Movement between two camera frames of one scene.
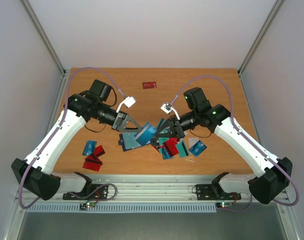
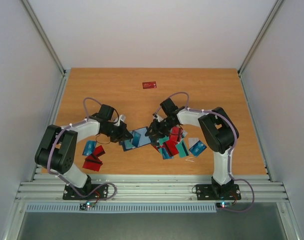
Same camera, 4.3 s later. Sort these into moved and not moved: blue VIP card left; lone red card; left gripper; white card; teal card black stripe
Moved: left gripper
Not moved: lone red card; white card; teal card black stripe; blue VIP card left
